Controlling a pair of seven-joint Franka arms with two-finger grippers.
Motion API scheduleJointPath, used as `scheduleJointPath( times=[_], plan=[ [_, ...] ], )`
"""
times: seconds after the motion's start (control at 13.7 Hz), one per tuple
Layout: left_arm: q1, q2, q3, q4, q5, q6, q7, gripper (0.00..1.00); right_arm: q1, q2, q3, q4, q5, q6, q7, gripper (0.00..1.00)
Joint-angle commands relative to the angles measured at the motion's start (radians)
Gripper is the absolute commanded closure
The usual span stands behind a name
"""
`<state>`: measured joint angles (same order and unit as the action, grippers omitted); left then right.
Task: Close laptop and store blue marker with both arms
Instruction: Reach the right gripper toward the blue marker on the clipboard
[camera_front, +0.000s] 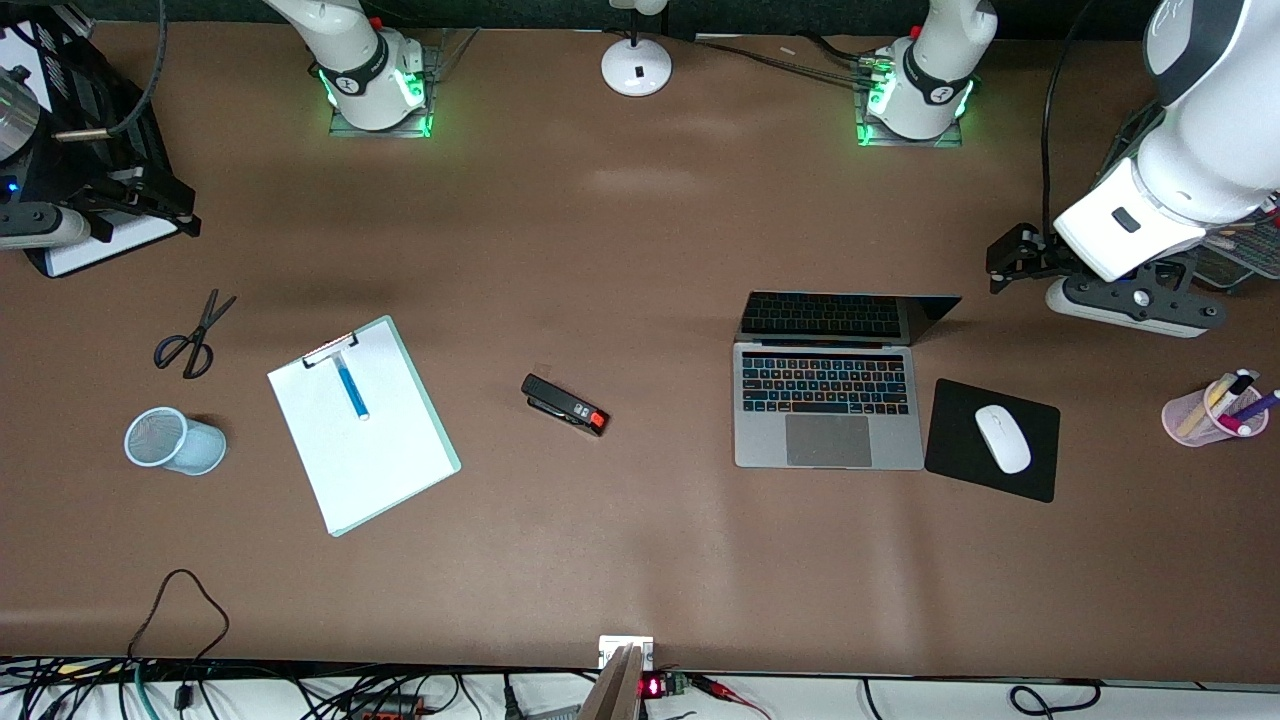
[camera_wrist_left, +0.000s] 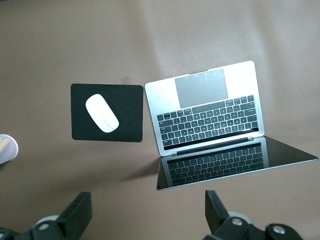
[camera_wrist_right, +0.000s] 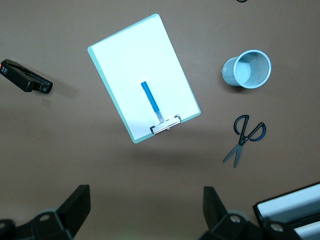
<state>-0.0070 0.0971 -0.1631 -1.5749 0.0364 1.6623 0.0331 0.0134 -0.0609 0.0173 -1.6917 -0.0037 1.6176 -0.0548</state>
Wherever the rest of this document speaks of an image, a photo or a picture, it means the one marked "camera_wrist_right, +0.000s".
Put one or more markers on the black stapler with red end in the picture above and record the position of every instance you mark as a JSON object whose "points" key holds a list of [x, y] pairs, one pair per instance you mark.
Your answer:
{"points": [[22, 77]]}

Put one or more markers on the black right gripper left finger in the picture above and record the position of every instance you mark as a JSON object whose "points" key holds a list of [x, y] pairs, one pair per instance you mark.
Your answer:
{"points": [[75, 207]]}

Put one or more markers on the light blue mesh pen cup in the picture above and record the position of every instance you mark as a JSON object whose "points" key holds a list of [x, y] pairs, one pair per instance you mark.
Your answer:
{"points": [[231, 72]]}

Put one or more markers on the blue marker pen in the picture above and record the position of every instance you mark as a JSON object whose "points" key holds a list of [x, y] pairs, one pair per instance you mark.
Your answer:
{"points": [[150, 96]]}

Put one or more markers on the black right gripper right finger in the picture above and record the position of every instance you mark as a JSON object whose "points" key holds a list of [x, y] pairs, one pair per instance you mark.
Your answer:
{"points": [[217, 212]]}

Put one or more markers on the black document tray with paper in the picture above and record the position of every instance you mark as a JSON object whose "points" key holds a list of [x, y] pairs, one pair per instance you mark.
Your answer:
{"points": [[287, 203]]}

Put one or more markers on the white paper sheet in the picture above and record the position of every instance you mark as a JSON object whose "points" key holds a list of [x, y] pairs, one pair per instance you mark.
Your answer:
{"points": [[140, 55]]}

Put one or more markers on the teal clipboard with metal clip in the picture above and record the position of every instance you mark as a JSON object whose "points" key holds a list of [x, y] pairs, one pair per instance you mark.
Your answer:
{"points": [[165, 127]]}

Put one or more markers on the black and blue scissors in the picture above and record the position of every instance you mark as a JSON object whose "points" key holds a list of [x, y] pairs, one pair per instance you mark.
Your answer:
{"points": [[243, 140]]}

